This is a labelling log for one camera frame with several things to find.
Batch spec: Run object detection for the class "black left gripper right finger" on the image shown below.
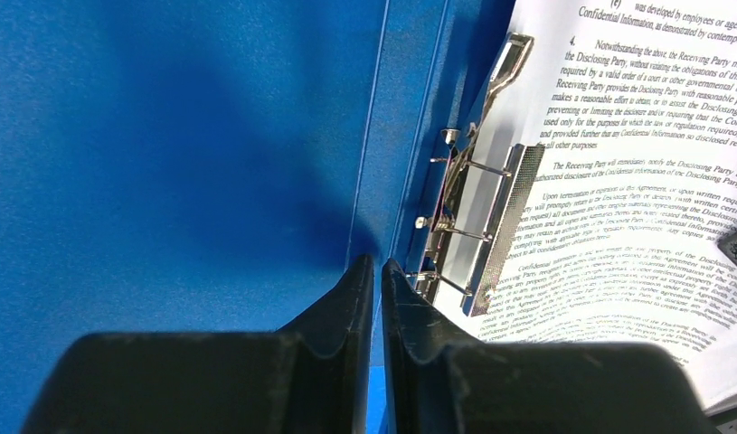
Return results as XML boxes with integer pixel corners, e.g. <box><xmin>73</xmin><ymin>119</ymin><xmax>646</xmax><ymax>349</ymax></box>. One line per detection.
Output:
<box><xmin>382</xmin><ymin>259</ymin><xmax>715</xmax><ymax>433</ymax></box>

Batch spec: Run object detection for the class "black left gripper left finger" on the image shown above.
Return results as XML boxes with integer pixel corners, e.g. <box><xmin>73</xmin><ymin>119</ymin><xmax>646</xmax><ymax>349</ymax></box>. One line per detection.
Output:
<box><xmin>23</xmin><ymin>255</ymin><xmax>374</xmax><ymax>433</ymax></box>

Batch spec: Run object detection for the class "white printed paper stack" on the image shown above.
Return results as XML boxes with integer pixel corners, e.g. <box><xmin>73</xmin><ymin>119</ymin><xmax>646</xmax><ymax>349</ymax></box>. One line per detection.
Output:
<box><xmin>433</xmin><ymin>0</ymin><xmax>737</xmax><ymax>414</ymax></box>

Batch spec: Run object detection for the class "blue plastic file folder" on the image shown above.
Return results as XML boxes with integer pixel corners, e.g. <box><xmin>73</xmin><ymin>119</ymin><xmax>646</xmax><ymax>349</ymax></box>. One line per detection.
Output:
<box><xmin>0</xmin><ymin>1</ymin><xmax>514</xmax><ymax>433</ymax></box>

